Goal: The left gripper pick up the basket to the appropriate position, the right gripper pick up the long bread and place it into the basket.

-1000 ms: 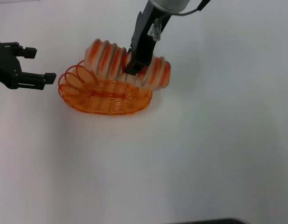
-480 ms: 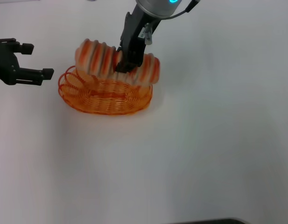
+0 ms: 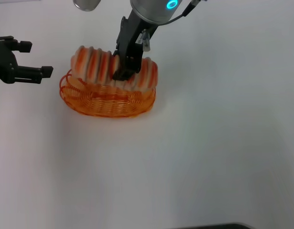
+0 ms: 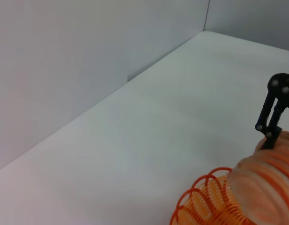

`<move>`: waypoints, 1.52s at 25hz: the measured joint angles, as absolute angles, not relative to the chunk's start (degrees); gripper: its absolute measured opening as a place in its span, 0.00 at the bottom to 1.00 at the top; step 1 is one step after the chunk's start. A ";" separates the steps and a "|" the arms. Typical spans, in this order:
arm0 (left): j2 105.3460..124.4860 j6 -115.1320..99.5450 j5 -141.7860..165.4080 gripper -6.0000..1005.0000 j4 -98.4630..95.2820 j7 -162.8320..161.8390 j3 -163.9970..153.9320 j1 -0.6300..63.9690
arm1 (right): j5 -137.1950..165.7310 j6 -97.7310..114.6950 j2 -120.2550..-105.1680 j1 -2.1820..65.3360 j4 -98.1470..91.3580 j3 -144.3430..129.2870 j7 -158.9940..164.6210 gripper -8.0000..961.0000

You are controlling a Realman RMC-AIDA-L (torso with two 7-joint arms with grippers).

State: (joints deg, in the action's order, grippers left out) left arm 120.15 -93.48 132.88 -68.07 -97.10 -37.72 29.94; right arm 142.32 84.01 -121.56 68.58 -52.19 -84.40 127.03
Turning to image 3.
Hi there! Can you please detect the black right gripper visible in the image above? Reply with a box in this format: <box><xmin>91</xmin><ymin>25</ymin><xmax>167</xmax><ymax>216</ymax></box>
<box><xmin>112</xmin><ymin>15</ymin><xmax>160</xmax><ymax>82</ymax></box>

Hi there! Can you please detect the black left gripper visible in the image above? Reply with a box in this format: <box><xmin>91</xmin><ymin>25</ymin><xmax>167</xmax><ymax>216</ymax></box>
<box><xmin>0</xmin><ymin>35</ymin><xmax>54</xmax><ymax>84</ymax></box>

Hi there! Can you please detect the orange white striped bread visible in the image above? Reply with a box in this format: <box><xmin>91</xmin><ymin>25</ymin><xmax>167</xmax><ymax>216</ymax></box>
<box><xmin>70</xmin><ymin>44</ymin><xmax>159</xmax><ymax>93</ymax></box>

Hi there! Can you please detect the orange woven plastic basket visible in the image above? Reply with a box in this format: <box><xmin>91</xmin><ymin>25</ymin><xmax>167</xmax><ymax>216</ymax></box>
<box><xmin>58</xmin><ymin>68</ymin><xmax>157</xmax><ymax>119</ymax></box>

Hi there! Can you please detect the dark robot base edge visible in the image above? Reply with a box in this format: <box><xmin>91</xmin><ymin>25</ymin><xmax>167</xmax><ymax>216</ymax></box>
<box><xmin>182</xmin><ymin>222</ymin><xmax>252</xmax><ymax>229</ymax></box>

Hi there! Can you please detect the silver plug on right gripper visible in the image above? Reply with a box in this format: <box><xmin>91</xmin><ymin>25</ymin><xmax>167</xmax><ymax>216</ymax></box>
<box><xmin>141</xmin><ymin>29</ymin><xmax>152</xmax><ymax>52</ymax></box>

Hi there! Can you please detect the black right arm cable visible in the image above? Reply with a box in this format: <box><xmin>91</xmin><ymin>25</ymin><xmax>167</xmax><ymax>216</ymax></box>
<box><xmin>158</xmin><ymin>0</ymin><xmax>208</xmax><ymax>26</ymax></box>

